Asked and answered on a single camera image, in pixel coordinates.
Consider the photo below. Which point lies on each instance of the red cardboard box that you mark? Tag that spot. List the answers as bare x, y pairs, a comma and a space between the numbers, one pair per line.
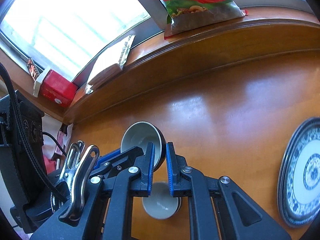
58, 90

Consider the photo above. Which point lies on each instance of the wooden windowsill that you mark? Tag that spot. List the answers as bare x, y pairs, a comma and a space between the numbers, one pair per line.
200, 42

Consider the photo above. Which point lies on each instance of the red and green snack bag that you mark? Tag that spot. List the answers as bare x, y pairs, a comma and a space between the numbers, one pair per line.
197, 7

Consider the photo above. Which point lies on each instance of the dark red packet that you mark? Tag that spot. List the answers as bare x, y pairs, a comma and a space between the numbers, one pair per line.
32, 68

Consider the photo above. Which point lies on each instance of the plastic-wrapped stack of boards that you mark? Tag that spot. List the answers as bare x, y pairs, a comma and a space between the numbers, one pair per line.
105, 72

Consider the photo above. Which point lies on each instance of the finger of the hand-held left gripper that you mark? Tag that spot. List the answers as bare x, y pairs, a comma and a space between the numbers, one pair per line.
117, 158

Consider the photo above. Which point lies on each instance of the small dark tea cup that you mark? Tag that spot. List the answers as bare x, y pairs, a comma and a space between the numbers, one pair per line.
140, 137
158, 205

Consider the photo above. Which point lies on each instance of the metal spring clip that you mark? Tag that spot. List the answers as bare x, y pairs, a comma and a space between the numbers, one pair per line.
80, 180

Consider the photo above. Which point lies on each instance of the white plastic bag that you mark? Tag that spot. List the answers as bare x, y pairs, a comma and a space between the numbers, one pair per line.
62, 140

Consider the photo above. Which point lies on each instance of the window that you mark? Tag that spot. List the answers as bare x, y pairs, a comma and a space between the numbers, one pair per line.
62, 25

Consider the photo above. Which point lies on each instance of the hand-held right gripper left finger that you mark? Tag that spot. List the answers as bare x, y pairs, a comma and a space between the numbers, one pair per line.
151, 170

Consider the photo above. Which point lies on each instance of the blue floral plate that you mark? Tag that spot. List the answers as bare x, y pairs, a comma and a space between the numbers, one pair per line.
302, 175

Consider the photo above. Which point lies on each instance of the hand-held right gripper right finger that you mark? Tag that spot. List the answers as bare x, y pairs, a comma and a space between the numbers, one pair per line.
170, 170

